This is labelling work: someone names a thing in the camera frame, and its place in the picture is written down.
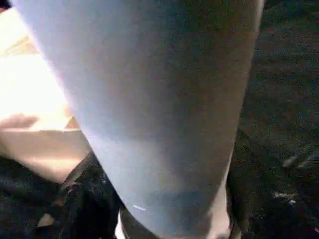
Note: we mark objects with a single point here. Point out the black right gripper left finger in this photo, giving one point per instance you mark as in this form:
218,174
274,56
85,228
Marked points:
87,199

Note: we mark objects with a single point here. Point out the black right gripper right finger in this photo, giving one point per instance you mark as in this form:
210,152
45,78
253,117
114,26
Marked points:
261,199

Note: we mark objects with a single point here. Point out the white plastic table leg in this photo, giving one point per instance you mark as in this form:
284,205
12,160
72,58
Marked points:
149,99

